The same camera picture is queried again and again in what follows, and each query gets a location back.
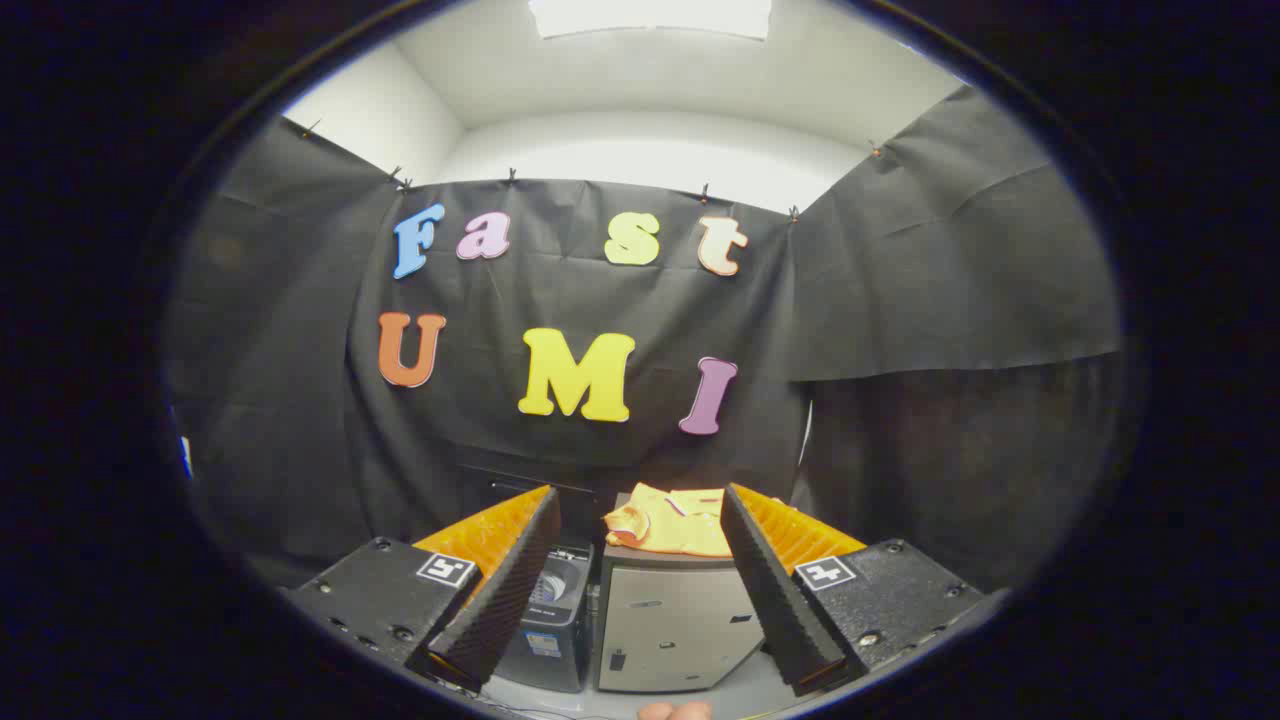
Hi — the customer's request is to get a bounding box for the ceiling light panel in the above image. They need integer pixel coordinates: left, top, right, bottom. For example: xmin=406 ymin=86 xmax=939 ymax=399
xmin=528 ymin=0 xmax=773 ymax=41

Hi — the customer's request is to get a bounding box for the dark grey washing machine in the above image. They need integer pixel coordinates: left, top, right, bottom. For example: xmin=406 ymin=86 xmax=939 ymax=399
xmin=497 ymin=540 xmax=597 ymax=694

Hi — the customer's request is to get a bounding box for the orange polo shirt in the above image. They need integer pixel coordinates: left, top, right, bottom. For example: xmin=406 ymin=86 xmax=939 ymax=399
xmin=603 ymin=483 xmax=736 ymax=558

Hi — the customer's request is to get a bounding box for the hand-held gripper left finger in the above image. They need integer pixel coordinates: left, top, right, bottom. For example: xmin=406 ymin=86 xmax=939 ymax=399
xmin=283 ymin=485 xmax=563 ymax=693

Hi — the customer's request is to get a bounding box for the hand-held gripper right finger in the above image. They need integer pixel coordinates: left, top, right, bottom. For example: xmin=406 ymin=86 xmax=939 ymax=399
xmin=719 ymin=483 xmax=989 ymax=699

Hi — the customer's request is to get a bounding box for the grey cabinet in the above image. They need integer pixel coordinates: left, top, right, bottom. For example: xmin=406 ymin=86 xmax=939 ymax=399
xmin=597 ymin=490 xmax=767 ymax=693

